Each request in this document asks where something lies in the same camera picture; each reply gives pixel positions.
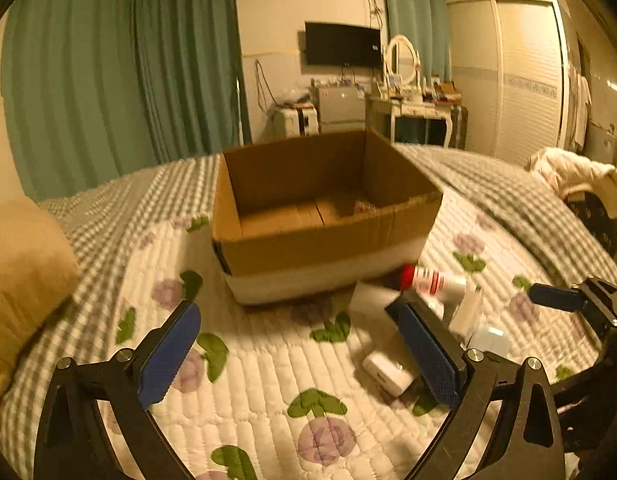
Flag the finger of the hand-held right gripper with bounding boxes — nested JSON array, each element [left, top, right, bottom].
[[530, 274, 617, 343]]

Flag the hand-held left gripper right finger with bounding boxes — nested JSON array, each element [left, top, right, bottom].
[[386, 294, 567, 480]]

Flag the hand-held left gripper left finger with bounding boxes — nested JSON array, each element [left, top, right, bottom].
[[33, 300, 202, 480]]

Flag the white charger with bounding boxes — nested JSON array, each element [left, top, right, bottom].
[[363, 351, 414, 396]]

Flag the narrow white box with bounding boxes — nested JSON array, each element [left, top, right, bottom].
[[449, 284, 484, 341]]

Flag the small white case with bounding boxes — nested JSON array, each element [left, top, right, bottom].
[[466, 326, 512, 361]]

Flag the white bottle with red cap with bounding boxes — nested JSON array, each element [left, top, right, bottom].
[[399, 264, 469, 301]]

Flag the large white box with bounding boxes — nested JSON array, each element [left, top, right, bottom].
[[349, 280, 447, 356]]

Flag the cardboard box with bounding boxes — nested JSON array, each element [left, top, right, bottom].
[[211, 127, 444, 307]]

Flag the dark cloth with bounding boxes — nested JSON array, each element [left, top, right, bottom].
[[563, 190, 617, 256]]

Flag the white floral quilt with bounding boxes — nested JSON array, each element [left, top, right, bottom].
[[71, 210, 604, 480]]

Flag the white puffy jacket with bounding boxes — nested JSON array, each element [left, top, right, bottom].
[[526, 146, 617, 201]]

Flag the tan pillow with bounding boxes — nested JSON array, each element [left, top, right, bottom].
[[0, 195, 82, 441]]

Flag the hanging white clothes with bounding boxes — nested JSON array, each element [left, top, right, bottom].
[[569, 62, 592, 151]]

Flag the dark suitcase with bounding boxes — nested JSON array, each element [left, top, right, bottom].
[[446, 105, 469, 150]]

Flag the white louvred wardrobe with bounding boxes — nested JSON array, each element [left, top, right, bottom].
[[446, 0, 572, 166]]

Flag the white dressing table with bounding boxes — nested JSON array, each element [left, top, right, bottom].
[[366, 92, 464, 148]]

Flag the small grey fridge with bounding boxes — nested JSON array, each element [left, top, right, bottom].
[[308, 85, 367, 133]]

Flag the white suitcase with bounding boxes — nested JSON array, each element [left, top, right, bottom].
[[273, 105, 319, 138]]

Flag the white oval vanity mirror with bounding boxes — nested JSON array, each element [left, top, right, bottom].
[[386, 35, 422, 86]]

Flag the green curtain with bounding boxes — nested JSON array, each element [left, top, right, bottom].
[[379, 0, 452, 81], [0, 0, 162, 201], [131, 0, 252, 161]]

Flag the black wall cable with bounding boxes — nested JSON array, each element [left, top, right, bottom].
[[253, 59, 275, 111]]

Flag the black wall television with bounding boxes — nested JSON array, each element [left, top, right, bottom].
[[304, 21, 382, 68]]

